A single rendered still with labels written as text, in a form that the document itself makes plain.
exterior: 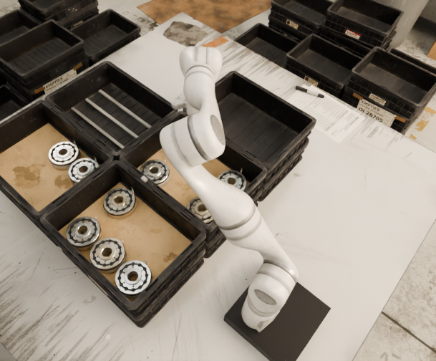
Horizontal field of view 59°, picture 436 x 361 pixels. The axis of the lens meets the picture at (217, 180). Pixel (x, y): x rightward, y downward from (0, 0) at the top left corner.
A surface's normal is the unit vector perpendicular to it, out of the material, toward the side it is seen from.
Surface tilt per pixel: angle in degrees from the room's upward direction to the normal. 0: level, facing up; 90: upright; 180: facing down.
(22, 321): 0
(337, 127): 0
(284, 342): 1
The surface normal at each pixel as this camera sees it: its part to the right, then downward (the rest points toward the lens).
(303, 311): 0.07, -0.55
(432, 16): -0.65, 0.62
